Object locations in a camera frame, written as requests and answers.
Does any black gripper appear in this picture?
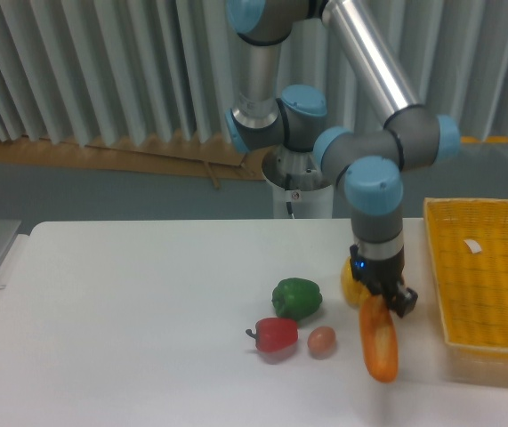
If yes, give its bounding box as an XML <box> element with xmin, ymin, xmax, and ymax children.
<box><xmin>350</xmin><ymin>244</ymin><xmax>417</xmax><ymax>318</ymax></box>

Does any orange baguette bread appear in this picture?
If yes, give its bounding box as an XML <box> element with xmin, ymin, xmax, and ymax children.
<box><xmin>359</xmin><ymin>295</ymin><xmax>399</xmax><ymax>383</ymax></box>

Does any yellow bell pepper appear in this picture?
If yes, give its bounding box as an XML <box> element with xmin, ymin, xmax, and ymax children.
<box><xmin>341</xmin><ymin>257</ymin><xmax>371</xmax><ymax>307</ymax></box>

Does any brown egg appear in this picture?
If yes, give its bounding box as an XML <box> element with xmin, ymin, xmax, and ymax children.
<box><xmin>307</xmin><ymin>326</ymin><xmax>336</xmax><ymax>357</ymax></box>

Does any green bell pepper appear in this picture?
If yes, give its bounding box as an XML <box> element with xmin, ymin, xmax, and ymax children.
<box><xmin>271</xmin><ymin>278</ymin><xmax>323</xmax><ymax>321</ymax></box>

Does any red bell pepper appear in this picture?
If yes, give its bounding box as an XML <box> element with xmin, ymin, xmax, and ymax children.
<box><xmin>246</xmin><ymin>318</ymin><xmax>298</xmax><ymax>353</ymax></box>

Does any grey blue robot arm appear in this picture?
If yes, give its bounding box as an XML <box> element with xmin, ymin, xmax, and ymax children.
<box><xmin>225</xmin><ymin>1</ymin><xmax>460</xmax><ymax>317</ymax></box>

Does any yellow woven basket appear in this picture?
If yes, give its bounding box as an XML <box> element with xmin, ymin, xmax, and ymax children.
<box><xmin>423</xmin><ymin>197</ymin><xmax>508</xmax><ymax>359</ymax></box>

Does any white paper label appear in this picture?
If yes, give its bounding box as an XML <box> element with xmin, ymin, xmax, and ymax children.
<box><xmin>464</xmin><ymin>239</ymin><xmax>482</xmax><ymax>254</ymax></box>

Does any brown cardboard sheet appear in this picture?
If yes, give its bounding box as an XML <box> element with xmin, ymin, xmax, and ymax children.
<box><xmin>0</xmin><ymin>132</ymin><xmax>268</xmax><ymax>189</ymax></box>

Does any grey pleated curtain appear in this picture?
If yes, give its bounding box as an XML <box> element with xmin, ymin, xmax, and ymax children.
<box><xmin>0</xmin><ymin>1</ymin><xmax>508</xmax><ymax>146</ymax></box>

